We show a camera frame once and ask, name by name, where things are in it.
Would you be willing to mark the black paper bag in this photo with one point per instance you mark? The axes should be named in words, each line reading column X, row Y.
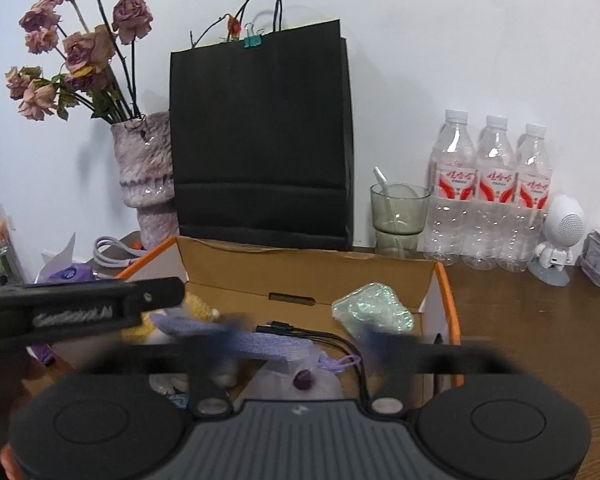
column 260, row 140

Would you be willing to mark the red cardboard box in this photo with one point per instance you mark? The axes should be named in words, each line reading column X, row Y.
column 290, row 270

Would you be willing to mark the small red ornament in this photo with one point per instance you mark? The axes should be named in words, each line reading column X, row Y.
column 233, row 26

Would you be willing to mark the grey glass cup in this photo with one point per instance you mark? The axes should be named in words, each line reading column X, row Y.
column 400, row 215

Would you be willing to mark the white plastic spoon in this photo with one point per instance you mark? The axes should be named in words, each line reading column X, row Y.
column 382, row 180

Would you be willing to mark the iridescent plastic bag bundle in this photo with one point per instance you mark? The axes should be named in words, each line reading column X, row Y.
column 375, row 305

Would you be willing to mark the purple mottled vase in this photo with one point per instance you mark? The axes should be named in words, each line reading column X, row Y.
column 145, row 160

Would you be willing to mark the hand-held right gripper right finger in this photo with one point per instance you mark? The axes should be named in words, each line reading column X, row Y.
column 387, row 342

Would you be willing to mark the clear water bottle red label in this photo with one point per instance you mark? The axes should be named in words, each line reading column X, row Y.
column 450, row 180
column 530, row 190
column 492, row 185

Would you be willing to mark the white robot speaker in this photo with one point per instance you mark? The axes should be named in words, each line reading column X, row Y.
column 562, row 225

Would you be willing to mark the dried pink roses bouquet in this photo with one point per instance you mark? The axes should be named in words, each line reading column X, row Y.
column 82, row 55

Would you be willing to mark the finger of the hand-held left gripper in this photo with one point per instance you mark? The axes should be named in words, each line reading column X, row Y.
column 162, row 292

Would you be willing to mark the yellow white hamster plush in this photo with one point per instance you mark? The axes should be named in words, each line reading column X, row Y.
column 200, row 306

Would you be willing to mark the purple tissue pack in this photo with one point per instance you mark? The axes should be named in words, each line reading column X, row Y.
column 67, row 272

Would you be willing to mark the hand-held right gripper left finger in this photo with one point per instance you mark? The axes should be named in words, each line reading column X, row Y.
column 225, row 335

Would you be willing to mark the purple burlap pouch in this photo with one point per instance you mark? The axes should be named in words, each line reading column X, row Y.
column 270, row 347

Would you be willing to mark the person's left hand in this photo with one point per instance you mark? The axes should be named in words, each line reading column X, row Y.
column 9, row 464

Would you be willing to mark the green binder clip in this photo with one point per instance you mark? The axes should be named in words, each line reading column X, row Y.
column 251, row 40

